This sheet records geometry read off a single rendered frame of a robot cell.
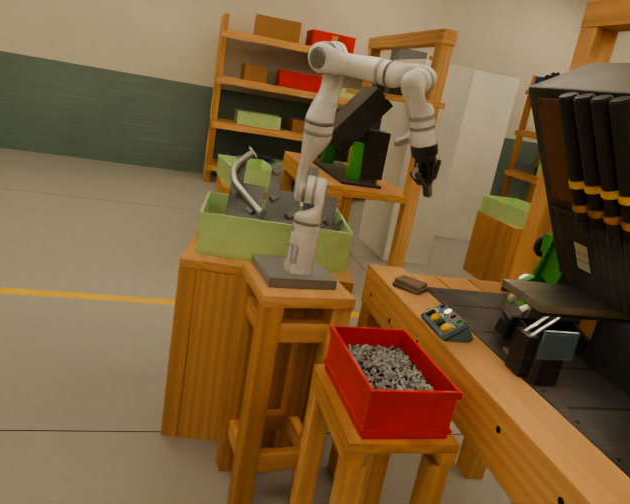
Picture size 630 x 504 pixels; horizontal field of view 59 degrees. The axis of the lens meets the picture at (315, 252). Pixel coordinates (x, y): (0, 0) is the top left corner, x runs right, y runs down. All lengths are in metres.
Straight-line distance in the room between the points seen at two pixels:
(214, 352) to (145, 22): 6.57
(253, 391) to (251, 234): 0.65
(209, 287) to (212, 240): 0.19
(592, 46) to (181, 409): 2.07
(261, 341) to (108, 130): 6.90
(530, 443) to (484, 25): 8.66
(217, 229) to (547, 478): 1.49
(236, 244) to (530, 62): 8.24
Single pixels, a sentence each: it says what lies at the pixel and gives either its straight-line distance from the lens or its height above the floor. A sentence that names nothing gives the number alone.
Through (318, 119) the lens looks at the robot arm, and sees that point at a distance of 1.75.
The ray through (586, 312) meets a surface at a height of 1.12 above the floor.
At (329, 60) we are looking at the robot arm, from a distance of 1.68.
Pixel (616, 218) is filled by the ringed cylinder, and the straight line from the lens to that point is 1.23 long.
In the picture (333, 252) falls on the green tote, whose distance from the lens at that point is 2.27.
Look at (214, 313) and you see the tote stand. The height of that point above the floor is 0.58.
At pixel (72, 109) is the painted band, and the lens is 8.54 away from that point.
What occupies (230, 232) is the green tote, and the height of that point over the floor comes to 0.89.
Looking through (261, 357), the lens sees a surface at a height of 0.63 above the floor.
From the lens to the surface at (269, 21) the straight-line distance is 7.99.
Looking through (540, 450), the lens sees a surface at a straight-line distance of 1.23.
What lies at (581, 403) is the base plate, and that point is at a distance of 1.48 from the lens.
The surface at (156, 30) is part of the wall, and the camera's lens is 8.41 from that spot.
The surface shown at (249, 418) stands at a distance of 1.97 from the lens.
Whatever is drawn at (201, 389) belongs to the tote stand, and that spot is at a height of 0.24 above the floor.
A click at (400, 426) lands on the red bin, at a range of 1.27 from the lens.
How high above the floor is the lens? 1.49
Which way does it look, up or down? 16 degrees down
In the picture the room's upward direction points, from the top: 10 degrees clockwise
